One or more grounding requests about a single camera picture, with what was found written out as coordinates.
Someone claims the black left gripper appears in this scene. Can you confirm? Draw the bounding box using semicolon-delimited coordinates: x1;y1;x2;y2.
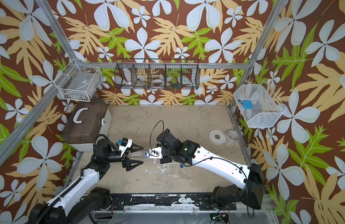
106;141;143;170

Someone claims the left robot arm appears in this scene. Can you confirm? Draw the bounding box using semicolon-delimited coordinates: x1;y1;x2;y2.
28;134;143;224

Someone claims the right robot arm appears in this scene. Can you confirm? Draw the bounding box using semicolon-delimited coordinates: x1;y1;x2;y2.
157;129;266;210

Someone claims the white foam tape roll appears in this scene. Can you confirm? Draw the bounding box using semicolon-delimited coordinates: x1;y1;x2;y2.
209;130;226;145

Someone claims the brown lid storage box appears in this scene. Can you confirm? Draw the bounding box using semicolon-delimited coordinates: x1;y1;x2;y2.
60;98;112;152

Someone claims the clear packing tape roll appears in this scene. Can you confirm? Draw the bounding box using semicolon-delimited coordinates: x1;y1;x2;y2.
226;130;239;144

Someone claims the blue object in basket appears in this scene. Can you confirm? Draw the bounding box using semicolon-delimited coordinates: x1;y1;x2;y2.
242;100;253;109

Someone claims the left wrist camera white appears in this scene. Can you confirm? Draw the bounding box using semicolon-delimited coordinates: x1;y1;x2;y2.
117;138;132;157

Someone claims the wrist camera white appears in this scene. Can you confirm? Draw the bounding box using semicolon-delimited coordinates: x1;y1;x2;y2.
142;147;163;159
117;138;132;157

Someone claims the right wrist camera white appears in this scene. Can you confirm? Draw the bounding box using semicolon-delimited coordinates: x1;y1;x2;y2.
142;147;163;159

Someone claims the black wire basket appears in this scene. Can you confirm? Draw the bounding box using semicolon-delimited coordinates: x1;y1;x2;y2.
113;58;200;90

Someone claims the white wire basket left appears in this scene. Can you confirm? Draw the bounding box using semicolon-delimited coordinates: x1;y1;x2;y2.
54;59;102;102

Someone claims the white wire basket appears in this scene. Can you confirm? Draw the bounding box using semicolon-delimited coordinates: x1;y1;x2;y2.
54;59;102;102
234;81;287;129

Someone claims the aluminium frame rail back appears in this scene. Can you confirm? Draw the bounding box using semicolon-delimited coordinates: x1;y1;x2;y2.
77;62;250;70

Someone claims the aluminium frame rail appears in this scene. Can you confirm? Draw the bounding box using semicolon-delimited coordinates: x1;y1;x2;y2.
0;64;78;174
77;62;250;70

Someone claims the white wire basket right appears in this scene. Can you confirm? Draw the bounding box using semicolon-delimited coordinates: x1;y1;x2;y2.
234;81;287;129

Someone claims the aluminium frame post left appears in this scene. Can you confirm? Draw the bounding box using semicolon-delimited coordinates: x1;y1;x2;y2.
35;0;78;62

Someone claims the aluminium frame post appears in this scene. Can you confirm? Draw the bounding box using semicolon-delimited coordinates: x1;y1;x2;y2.
228;0;288;110
35;0;78;62

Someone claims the aluminium frame rail left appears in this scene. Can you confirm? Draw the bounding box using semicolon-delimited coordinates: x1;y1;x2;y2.
0;64;78;174

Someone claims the aluminium frame post right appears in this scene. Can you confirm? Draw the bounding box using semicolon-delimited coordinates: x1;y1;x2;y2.
228;0;288;110

